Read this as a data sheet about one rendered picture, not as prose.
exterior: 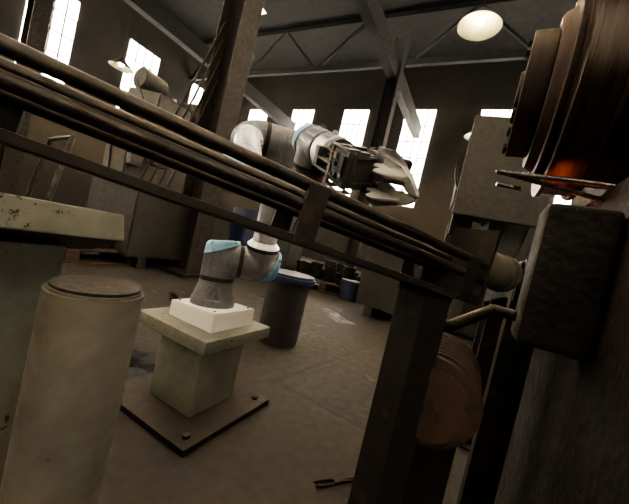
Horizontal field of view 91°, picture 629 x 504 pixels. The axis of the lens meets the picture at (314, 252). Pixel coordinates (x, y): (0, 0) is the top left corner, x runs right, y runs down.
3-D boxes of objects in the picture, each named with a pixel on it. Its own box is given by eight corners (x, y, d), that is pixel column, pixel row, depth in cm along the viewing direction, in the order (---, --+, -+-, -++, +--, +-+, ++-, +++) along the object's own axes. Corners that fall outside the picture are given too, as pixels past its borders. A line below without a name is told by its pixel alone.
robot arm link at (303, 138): (314, 162, 74) (325, 126, 71) (335, 177, 66) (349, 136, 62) (285, 155, 70) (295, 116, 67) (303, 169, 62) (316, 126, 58)
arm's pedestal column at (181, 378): (100, 395, 101) (116, 318, 100) (196, 364, 137) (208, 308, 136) (181, 458, 83) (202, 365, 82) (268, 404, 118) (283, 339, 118)
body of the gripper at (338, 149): (339, 197, 49) (309, 174, 58) (382, 200, 53) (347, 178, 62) (352, 148, 45) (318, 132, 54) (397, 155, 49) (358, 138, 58)
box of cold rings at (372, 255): (452, 329, 368) (468, 265, 366) (453, 344, 292) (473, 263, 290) (369, 305, 409) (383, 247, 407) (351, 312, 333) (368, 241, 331)
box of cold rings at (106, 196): (175, 256, 444) (188, 197, 441) (220, 272, 398) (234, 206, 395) (76, 248, 337) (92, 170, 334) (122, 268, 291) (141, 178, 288)
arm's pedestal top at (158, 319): (135, 320, 102) (138, 309, 102) (208, 311, 131) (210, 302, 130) (203, 356, 87) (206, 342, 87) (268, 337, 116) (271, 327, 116)
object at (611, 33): (547, 216, 92) (587, 59, 91) (609, 163, 50) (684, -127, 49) (522, 212, 95) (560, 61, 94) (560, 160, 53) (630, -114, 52)
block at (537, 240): (579, 355, 53) (614, 219, 52) (596, 366, 46) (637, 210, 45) (508, 334, 58) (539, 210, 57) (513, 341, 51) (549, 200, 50)
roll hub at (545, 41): (519, 171, 88) (543, 74, 87) (538, 129, 63) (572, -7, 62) (497, 170, 91) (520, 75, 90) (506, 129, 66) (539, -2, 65)
